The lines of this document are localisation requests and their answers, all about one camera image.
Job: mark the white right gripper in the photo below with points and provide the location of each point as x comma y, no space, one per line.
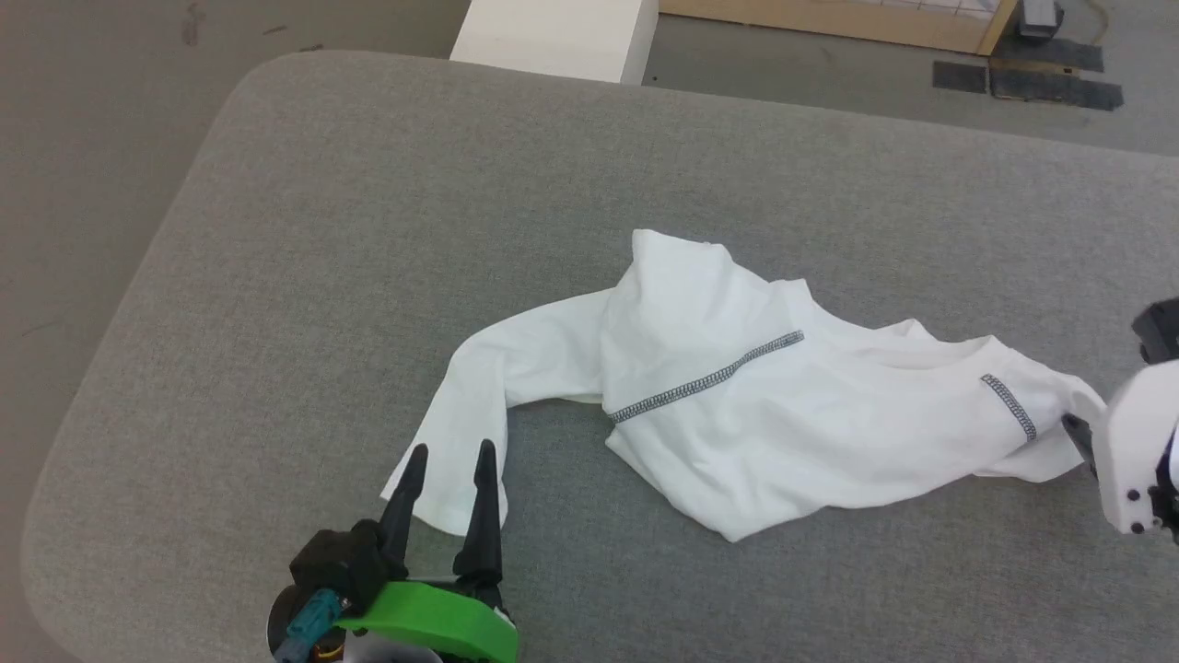
1138,442

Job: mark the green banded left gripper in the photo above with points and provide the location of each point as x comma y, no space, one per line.
433,622

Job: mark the white garment with grey stitching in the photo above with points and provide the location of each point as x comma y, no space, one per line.
737,414

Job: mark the grey fabric sofa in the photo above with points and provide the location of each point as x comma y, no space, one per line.
368,276

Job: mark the dark grey floor device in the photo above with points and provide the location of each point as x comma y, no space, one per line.
1039,18

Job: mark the white rectangular block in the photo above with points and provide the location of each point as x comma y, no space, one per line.
553,37

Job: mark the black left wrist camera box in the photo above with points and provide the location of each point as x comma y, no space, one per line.
345,562

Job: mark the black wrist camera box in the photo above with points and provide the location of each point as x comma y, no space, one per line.
1161,331
345,562

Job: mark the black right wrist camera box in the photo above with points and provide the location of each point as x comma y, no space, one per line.
1161,331

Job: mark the lemon print panel wooden frame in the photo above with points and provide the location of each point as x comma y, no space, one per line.
829,18

